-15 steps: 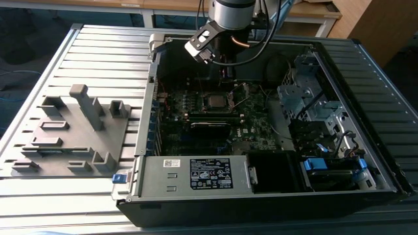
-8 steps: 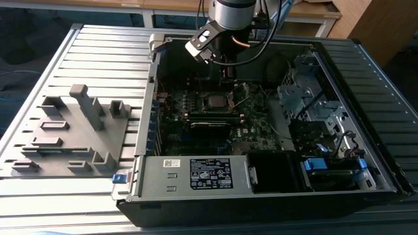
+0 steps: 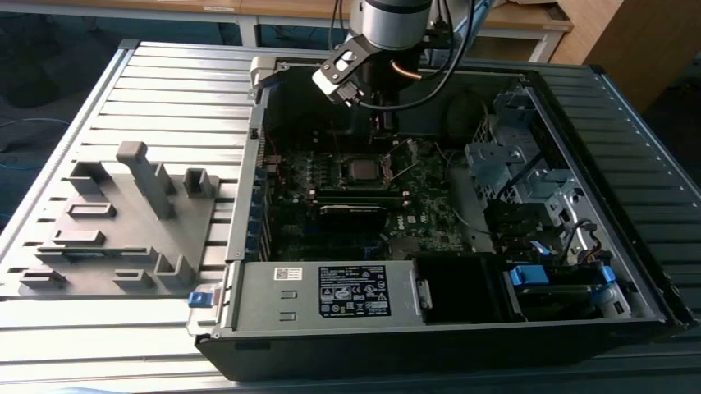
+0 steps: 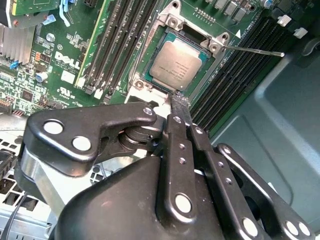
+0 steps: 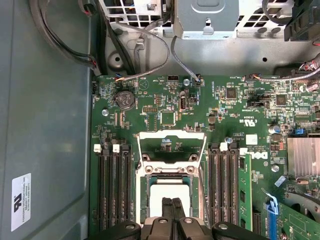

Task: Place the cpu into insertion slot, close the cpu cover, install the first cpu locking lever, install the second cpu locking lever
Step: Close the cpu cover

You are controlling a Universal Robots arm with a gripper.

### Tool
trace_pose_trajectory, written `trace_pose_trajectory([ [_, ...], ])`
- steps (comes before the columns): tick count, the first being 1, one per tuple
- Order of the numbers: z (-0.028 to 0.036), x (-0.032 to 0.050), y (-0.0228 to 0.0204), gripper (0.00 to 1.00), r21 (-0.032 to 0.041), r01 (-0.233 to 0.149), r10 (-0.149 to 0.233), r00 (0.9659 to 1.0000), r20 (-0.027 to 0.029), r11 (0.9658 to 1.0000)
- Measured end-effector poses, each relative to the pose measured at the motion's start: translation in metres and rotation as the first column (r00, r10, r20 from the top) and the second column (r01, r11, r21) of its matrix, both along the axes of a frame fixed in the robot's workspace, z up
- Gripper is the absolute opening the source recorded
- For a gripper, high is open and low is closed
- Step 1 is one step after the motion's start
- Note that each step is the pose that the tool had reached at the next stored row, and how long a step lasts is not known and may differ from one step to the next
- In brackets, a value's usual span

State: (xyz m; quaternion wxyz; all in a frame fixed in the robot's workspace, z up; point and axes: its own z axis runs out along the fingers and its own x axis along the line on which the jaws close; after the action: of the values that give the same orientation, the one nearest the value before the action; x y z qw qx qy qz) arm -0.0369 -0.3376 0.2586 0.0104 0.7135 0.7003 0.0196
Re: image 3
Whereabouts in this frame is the metal socket cover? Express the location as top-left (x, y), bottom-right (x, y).
top-left (384, 138), bottom-right (422, 170)

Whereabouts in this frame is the silver green CPU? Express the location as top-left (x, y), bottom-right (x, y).
top-left (347, 158), bottom-right (382, 181)

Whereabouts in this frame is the thin metal locking lever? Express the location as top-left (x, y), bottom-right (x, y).
top-left (388, 158), bottom-right (423, 185)

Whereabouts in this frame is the CPU socket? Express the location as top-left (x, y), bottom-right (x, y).
top-left (334, 153), bottom-right (397, 190)

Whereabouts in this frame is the black RAM slot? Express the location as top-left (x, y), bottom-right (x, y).
top-left (314, 186), bottom-right (411, 193)
top-left (314, 200), bottom-right (411, 208)
top-left (314, 190), bottom-right (411, 198)
top-left (314, 195), bottom-right (411, 203)

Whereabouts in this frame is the silver metal drive cage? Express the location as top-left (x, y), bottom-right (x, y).
top-left (463, 77), bottom-right (593, 214)

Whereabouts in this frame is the green motherboard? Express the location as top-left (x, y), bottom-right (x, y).
top-left (260, 135), bottom-right (486, 263)

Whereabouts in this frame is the black graphics card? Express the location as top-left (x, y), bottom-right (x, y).
top-left (319, 204), bottom-right (391, 251)

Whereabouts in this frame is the wooden cabinet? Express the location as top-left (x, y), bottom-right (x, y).
top-left (550, 0), bottom-right (701, 112)

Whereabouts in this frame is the black fan shroud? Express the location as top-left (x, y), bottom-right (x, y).
top-left (410, 254), bottom-right (509, 326)

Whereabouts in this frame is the grey power supply unit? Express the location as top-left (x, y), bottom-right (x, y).
top-left (232, 259), bottom-right (426, 332)

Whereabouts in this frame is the hard disk in blue carrier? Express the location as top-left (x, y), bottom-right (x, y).
top-left (506, 264), bottom-right (618, 323)

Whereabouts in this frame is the grey parts rack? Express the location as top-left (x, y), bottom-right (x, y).
top-left (17, 140), bottom-right (223, 297)

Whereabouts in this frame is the black PC case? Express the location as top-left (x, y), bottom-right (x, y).
top-left (186, 55), bottom-right (700, 383)

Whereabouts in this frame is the pale blue object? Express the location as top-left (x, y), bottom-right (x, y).
top-left (40, 385), bottom-right (119, 394)

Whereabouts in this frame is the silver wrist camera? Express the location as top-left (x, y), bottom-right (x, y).
top-left (311, 39), bottom-right (376, 108)

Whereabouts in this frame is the black camera cable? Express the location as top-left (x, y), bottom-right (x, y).
top-left (330, 0), bottom-right (351, 32)
top-left (358, 0), bottom-right (466, 111)

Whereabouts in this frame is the grey case latch handle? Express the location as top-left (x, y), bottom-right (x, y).
top-left (248, 56), bottom-right (290, 89)

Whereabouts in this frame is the wooden desk white frame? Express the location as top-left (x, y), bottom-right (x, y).
top-left (0, 0), bottom-right (351, 48)
top-left (485, 0), bottom-right (575, 63)

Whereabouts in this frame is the black plastic drive bracket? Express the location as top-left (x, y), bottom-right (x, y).
top-left (483, 199), bottom-right (563, 263)

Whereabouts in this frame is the thick black wire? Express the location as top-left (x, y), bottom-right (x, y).
top-left (558, 218), bottom-right (599, 266)

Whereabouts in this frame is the coloured wire bundle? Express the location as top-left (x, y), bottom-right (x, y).
top-left (577, 241), bottom-right (613, 268)

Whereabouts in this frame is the thin blue cable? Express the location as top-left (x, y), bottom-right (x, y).
top-left (0, 117), bottom-right (73, 173)

